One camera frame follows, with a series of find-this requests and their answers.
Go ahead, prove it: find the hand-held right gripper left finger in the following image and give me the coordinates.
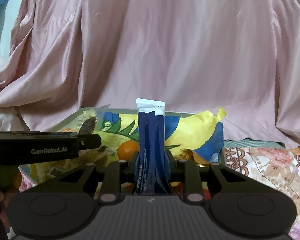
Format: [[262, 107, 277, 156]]
[[21, 153, 139, 203]]

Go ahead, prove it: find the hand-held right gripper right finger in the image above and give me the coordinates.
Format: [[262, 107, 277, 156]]
[[166, 152, 283, 203]]

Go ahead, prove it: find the floral bed sheet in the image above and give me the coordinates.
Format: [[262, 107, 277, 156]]
[[19, 146, 300, 240]]

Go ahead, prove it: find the small orange tangerine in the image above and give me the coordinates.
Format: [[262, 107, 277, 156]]
[[117, 140, 140, 161]]

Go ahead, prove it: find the orange and cream cake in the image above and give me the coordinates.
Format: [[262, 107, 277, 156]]
[[30, 152, 108, 183]]

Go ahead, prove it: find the grey tray box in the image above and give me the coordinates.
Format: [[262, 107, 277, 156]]
[[30, 107, 227, 190]]

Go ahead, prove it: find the clear packet with dark snack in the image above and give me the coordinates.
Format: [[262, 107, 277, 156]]
[[77, 105, 110, 135]]

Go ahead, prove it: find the pink satin cloth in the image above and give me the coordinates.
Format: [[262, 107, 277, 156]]
[[0, 0, 300, 150]]

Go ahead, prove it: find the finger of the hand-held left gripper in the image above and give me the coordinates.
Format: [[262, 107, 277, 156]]
[[78, 134, 102, 152]]

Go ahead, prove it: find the grey cardboard box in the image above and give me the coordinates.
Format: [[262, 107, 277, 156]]
[[18, 107, 286, 198]]

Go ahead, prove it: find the blue stick packet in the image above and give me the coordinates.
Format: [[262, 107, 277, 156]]
[[131, 98, 174, 195]]

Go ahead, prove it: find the gold snack packet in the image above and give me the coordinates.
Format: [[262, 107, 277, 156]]
[[180, 149, 212, 168]]

